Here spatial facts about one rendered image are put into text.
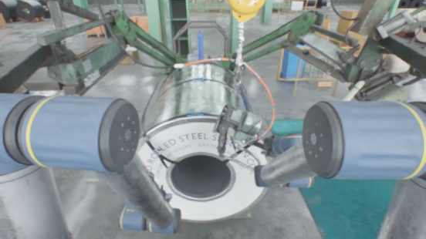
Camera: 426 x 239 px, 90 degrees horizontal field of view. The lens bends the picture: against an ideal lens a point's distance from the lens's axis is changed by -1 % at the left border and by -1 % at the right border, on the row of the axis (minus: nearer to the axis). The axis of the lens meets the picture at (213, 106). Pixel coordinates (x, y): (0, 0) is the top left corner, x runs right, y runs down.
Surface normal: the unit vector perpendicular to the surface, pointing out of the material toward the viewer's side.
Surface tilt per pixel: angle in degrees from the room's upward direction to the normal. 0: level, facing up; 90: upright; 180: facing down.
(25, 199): 84
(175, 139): 90
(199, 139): 90
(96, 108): 16
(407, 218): 88
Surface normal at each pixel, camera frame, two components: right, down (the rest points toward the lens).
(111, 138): 0.98, 0.04
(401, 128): -0.01, -0.37
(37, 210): 0.89, 0.16
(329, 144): -0.99, 0.00
